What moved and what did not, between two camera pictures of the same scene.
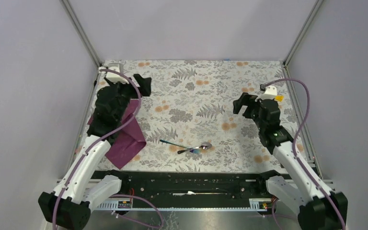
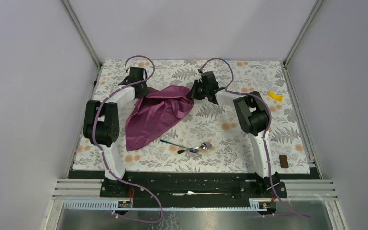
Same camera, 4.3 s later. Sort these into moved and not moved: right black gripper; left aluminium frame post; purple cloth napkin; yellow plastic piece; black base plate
Moved: purple cloth napkin; right black gripper
Not moved: left aluminium frame post; yellow plastic piece; black base plate
